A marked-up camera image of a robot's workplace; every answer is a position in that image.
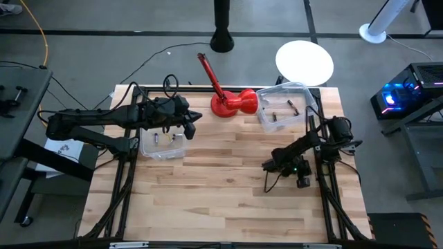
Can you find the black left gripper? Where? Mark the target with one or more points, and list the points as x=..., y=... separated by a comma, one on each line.
x=166, y=110

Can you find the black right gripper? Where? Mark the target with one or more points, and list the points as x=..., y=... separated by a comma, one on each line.
x=294, y=166

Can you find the silver AA battery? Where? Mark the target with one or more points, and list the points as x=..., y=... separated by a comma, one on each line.
x=174, y=137
x=156, y=138
x=263, y=101

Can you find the red desk lamp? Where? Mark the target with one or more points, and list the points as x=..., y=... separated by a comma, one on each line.
x=228, y=105

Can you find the clear plastic container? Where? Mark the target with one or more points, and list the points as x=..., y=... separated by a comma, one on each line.
x=162, y=152
x=294, y=122

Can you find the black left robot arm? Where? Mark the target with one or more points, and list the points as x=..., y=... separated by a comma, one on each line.
x=97, y=117

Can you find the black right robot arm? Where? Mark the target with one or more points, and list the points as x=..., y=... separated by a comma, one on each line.
x=311, y=141

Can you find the black table clamp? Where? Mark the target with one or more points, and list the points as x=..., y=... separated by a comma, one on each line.
x=279, y=81

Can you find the black pole stand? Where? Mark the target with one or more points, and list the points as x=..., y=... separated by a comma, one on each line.
x=221, y=34

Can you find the white round disc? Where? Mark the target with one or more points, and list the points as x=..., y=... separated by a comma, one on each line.
x=304, y=62

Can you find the white paper sheet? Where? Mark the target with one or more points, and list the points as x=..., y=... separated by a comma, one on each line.
x=62, y=150

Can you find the black box hazard stripes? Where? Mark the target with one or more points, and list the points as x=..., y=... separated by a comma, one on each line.
x=398, y=231

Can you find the black metal desk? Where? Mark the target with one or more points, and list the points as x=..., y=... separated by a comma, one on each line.
x=425, y=148

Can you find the black computer with lights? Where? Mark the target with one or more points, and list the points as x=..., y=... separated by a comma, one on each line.
x=408, y=90

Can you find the grey side table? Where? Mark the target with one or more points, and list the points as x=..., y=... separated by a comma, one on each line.
x=24, y=114

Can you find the white tower fan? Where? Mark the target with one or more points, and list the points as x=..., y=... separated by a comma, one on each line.
x=377, y=24

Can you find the black clamp tool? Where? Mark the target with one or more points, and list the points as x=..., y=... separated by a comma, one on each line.
x=10, y=102

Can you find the person's foot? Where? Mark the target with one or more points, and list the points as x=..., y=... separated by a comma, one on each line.
x=10, y=8

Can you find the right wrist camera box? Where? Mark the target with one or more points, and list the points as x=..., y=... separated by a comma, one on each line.
x=303, y=182

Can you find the black aluminium table frame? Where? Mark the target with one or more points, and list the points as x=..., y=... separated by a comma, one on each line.
x=242, y=89

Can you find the silver metal bracket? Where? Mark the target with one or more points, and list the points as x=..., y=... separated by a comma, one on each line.
x=128, y=245
x=322, y=246

